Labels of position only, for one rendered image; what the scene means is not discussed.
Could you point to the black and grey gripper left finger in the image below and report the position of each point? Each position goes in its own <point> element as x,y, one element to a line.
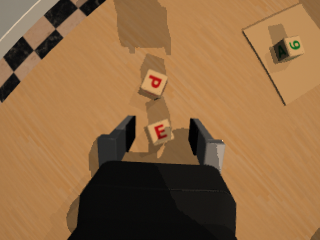
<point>113,146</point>

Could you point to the wooden letter block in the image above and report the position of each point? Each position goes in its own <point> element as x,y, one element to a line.
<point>289,48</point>
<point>154,83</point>
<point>160,131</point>

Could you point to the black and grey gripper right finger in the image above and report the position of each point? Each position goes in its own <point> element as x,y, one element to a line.
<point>208,150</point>

